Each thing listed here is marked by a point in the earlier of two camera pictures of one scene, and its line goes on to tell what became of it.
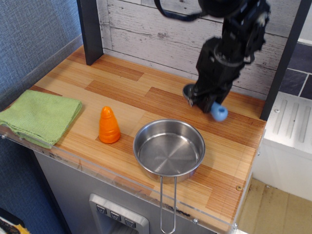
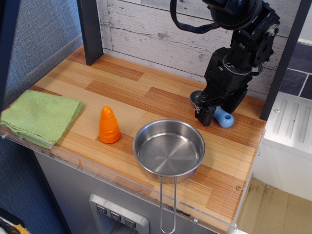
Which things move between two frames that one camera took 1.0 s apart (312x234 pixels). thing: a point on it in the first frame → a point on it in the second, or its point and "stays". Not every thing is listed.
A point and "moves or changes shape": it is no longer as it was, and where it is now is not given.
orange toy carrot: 109,132 stays
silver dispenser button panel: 110,218 stays
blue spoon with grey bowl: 219,113 moves or changes shape
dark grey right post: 286,58 stays
